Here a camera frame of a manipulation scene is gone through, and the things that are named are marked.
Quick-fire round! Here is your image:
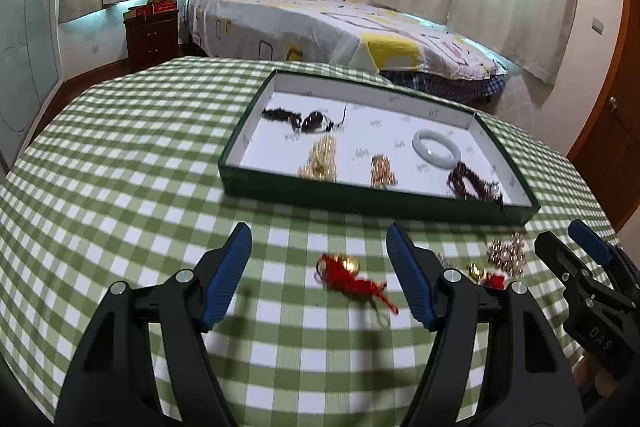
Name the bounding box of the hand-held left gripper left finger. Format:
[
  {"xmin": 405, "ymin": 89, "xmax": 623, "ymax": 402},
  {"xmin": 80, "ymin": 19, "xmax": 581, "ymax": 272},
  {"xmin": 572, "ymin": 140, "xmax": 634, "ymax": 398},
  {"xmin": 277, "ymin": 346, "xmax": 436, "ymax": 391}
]
[{"xmin": 54, "ymin": 223, "xmax": 253, "ymax": 427}]

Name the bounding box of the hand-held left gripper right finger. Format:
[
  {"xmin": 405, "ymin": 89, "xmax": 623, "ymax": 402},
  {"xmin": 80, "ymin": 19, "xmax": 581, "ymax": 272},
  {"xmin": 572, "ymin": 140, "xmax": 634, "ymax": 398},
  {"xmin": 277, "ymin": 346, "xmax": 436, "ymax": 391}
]
[{"xmin": 386, "ymin": 223, "xmax": 586, "ymax": 427}]

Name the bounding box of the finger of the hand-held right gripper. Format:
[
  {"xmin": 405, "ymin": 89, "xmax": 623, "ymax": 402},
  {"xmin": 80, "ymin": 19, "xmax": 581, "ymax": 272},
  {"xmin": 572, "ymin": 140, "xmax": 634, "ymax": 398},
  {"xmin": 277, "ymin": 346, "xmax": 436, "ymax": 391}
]
[
  {"xmin": 533, "ymin": 232, "xmax": 589, "ymax": 296},
  {"xmin": 568, "ymin": 219, "xmax": 640, "ymax": 289}
]

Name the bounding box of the silver bead bracelet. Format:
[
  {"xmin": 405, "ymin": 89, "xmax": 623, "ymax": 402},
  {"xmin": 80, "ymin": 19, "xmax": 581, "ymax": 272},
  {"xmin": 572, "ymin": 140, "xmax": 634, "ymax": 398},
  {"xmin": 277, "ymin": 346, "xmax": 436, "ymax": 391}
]
[{"xmin": 486, "ymin": 231, "xmax": 529, "ymax": 277}]

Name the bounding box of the red tassel charm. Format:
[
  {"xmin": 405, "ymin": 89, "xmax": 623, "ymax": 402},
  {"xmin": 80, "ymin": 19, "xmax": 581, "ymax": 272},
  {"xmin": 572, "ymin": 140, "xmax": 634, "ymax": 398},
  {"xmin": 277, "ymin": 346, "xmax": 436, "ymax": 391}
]
[{"xmin": 314, "ymin": 253, "xmax": 400, "ymax": 314}]

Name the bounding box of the small red gold charm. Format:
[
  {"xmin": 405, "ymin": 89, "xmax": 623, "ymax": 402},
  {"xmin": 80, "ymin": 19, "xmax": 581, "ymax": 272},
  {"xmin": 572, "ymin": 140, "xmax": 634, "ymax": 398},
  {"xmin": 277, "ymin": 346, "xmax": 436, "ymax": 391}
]
[{"xmin": 467, "ymin": 261, "xmax": 507, "ymax": 291}]

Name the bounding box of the dark red bead bracelet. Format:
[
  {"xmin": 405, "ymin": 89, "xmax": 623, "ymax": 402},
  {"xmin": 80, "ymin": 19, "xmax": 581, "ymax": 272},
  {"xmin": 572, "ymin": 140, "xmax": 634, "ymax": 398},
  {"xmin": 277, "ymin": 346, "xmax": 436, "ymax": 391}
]
[{"xmin": 446, "ymin": 161, "xmax": 506, "ymax": 208}]

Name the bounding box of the gold charm bracelet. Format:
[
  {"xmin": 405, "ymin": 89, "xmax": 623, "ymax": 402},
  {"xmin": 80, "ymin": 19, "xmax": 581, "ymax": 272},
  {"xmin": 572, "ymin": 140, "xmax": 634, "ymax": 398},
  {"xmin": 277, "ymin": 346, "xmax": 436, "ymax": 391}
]
[{"xmin": 370, "ymin": 153, "xmax": 399, "ymax": 188}]

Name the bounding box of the white jade bangle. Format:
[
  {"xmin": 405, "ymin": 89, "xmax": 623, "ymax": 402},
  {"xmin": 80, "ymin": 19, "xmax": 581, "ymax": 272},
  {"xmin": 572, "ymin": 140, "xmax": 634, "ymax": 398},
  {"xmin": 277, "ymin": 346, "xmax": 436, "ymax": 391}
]
[{"xmin": 412, "ymin": 129, "xmax": 462, "ymax": 168}]

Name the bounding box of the pearl bracelet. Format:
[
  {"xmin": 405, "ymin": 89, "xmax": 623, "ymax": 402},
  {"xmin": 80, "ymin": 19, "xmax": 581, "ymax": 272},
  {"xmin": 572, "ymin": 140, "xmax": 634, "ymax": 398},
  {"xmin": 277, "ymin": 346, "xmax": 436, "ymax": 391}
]
[{"xmin": 297, "ymin": 138, "xmax": 340, "ymax": 182}]

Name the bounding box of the dark green jewelry tray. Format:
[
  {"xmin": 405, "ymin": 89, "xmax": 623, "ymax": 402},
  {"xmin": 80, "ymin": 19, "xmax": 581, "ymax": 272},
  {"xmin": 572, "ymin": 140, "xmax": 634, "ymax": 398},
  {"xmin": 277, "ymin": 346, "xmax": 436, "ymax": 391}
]
[{"xmin": 218, "ymin": 69, "xmax": 542, "ymax": 225}]

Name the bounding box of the black cord necklace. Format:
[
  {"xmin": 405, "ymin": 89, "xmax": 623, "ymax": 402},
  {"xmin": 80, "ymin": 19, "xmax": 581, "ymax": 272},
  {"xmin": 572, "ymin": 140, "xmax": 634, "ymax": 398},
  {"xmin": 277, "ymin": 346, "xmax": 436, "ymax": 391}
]
[{"xmin": 261, "ymin": 103, "xmax": 349, "ymax": 136}]

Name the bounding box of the person's right hand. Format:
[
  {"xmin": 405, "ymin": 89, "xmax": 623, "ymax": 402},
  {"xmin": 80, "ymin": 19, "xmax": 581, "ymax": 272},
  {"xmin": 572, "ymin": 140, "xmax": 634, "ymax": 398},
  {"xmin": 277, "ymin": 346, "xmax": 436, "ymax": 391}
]
[{"xmin": 572, "ymin": 349, "xmax": 602, "ymax": 400}]

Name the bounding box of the brown wooden door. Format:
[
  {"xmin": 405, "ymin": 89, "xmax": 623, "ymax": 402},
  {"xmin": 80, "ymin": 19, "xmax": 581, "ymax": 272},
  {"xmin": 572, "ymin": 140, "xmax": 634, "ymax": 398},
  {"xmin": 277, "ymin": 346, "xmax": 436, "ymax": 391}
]
[{"xmin": 565, "ymin": 0, "xmax": 640, "ymax": 233}]

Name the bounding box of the green checkered tablecloth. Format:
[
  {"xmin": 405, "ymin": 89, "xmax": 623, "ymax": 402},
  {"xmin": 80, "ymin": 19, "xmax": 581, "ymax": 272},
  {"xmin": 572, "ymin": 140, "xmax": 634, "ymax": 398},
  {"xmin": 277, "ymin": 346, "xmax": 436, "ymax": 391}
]
[{"xmin": 0, "ymin": 56, "xmax": 619, "ymax": 427}]

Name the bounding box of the blue plaid mattress cover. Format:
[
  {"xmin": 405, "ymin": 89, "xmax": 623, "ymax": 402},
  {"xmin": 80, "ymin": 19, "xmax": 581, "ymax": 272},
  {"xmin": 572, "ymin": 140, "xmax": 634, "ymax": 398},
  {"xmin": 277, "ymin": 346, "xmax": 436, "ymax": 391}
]
[{"xmin": 385, "ymin": 69, "xmax": 507, "ymax": 106}]

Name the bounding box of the dark wooden nightstand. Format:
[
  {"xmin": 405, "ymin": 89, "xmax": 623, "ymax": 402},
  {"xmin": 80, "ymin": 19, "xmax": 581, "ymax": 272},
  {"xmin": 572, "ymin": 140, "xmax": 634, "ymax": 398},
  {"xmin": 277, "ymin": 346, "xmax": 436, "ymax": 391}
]
[{"xmin": 124, "ymin": 7, "xmax": 180, "ymax": 72}]

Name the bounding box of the patterned white bedsheet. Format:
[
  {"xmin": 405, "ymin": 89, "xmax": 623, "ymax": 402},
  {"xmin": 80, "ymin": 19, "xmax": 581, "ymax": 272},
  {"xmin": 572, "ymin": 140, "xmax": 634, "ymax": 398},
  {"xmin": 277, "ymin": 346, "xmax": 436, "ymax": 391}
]
[{"xmin": 186, "ymin": 0, "xmax": 509, "ymax": 80}]

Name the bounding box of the frosted glass wardrobe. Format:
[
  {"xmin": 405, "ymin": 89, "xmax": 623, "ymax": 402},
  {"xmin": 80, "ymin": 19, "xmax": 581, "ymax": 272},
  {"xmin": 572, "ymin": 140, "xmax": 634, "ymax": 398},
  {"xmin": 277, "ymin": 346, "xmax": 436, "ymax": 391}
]
[{"xmin": 0, "ymin": 0, "xmax": 69, "ymax": 172}]

